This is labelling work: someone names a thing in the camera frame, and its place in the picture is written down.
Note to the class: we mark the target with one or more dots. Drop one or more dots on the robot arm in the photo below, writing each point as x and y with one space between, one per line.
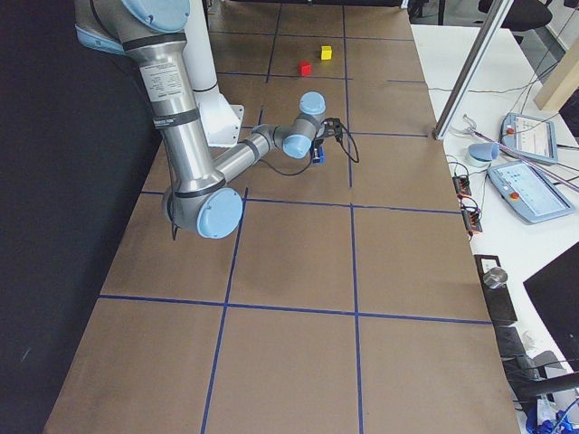
168 40

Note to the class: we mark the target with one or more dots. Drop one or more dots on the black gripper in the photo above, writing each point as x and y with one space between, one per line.
316 146

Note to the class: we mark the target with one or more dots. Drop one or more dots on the near teach pendant tablet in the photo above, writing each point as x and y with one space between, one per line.
529 193

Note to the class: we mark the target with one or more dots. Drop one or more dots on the red cube block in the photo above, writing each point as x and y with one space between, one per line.
304 68

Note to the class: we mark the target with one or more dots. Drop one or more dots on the orange black connector strip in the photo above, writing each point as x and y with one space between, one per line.
469 208

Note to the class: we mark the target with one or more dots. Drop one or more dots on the blue cup on roll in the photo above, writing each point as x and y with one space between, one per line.
482 154

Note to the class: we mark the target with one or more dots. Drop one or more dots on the long reacher grabber stick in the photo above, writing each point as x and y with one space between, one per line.
472 129

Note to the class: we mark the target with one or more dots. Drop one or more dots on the teach pendant tablet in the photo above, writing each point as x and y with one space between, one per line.
534 138
529 193

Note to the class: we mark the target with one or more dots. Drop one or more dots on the aluminium frame post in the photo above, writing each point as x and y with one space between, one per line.
496 16

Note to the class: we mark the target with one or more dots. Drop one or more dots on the yellow cube block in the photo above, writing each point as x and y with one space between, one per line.
326 52

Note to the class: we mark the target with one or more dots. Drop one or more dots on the metal cylinder weight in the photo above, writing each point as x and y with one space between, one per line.
495 278

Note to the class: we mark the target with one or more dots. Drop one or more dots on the far teach pendant tablet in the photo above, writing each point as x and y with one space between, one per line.
534 138

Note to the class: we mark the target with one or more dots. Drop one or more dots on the blue cube block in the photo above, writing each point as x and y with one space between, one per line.
318 157

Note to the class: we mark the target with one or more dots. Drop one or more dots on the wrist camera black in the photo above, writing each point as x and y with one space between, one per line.
332 127

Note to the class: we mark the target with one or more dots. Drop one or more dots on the black monitor corner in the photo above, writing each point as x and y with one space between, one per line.
553 291

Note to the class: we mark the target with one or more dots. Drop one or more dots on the white central pillar mount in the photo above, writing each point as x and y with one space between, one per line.
221 120

